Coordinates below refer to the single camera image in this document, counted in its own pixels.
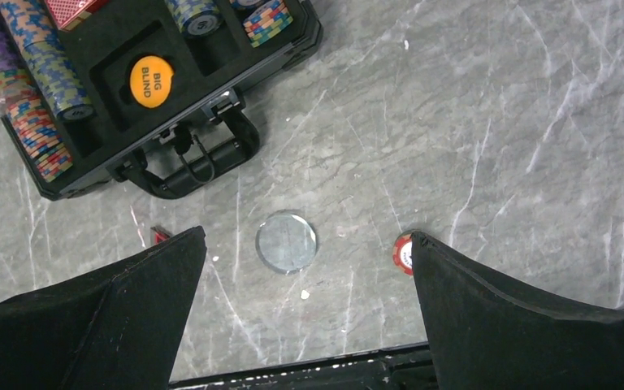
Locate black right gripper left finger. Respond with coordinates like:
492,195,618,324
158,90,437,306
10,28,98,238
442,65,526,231
0,227,206,389

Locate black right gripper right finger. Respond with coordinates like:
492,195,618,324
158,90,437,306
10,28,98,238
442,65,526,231
411,232,624,389

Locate red triangular dealer button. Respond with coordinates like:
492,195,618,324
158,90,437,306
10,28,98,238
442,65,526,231
150,226,172,245

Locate orange big blind button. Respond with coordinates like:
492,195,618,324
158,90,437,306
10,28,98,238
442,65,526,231
128,55,175,109

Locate red playing card deck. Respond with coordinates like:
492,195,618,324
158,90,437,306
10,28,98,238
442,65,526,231
44,0,109,32

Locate black poker set case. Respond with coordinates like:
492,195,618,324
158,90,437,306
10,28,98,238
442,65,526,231
0,1,323,201

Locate clear round plastic disc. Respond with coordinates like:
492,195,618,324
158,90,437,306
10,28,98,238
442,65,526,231
255,210,319,275

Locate green blue chip stack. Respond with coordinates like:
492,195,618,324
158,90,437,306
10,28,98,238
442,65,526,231
24,41,94,122
165,0,223,38

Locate multicolour poker chip stack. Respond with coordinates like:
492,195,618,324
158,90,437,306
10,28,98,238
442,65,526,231
0,69,72,183

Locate green blue right chip stack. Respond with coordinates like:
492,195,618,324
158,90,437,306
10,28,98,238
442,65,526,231
165,0,223,38

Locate loose chips in case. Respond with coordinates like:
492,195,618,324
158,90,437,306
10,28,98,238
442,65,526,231
242,0,294,48

